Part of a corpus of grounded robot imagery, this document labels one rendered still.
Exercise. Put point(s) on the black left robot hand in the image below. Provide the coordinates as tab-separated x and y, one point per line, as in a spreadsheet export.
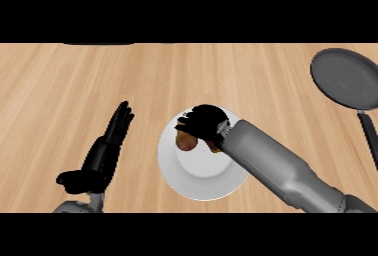
104	154

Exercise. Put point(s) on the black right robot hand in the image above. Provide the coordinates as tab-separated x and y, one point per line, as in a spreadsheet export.
207	121

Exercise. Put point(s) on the brown sweet potato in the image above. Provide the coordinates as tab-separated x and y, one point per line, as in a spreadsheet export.
186	141

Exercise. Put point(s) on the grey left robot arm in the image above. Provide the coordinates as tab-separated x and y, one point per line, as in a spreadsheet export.
82	204

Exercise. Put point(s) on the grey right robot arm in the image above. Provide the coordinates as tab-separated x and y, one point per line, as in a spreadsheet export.
281	166

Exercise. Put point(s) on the white round plate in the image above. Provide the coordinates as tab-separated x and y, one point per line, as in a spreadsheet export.
200	176

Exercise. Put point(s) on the dark grey frying pan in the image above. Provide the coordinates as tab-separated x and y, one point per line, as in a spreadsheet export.
347	80

